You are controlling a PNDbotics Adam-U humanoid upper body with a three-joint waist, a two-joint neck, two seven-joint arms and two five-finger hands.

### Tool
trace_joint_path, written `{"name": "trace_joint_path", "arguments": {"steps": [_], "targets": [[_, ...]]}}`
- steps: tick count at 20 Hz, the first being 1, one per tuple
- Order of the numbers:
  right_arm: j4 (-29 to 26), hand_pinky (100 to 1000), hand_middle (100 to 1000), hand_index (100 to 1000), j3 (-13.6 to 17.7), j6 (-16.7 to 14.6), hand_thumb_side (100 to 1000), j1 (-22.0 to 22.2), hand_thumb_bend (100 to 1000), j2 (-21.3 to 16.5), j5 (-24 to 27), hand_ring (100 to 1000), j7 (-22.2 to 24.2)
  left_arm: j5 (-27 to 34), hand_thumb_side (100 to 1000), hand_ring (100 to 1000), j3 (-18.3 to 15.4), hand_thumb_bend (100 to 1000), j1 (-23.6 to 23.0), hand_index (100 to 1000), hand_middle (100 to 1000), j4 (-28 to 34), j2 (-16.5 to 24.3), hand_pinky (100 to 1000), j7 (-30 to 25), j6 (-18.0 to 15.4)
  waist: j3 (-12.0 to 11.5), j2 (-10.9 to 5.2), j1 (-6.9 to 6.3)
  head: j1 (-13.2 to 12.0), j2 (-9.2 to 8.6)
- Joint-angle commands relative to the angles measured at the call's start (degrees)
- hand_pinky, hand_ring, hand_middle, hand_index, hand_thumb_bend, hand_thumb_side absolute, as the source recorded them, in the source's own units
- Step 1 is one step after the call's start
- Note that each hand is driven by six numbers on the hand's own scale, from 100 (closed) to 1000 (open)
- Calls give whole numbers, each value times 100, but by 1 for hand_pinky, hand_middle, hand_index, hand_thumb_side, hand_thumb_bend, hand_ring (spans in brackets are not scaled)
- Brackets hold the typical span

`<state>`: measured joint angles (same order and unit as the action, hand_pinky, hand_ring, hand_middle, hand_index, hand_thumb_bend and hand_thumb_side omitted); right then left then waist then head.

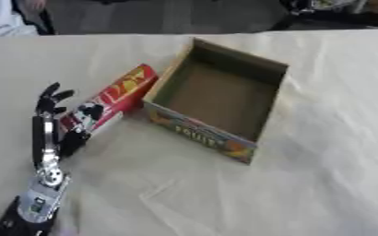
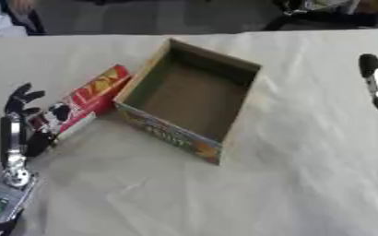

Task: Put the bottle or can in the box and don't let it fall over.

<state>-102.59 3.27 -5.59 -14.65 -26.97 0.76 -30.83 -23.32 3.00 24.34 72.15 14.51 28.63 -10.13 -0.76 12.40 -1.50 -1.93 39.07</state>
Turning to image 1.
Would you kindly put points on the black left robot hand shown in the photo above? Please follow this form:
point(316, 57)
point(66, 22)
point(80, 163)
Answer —
point(39, 135)

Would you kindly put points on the red printed carton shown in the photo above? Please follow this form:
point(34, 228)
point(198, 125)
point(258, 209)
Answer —
point(111, 98)

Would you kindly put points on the open cardboard box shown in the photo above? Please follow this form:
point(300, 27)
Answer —
point(219, 98)

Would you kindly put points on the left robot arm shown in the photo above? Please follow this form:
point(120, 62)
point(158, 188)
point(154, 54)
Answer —
point(36, 202)

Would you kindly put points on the person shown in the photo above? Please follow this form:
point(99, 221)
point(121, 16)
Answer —
point(7, 15)

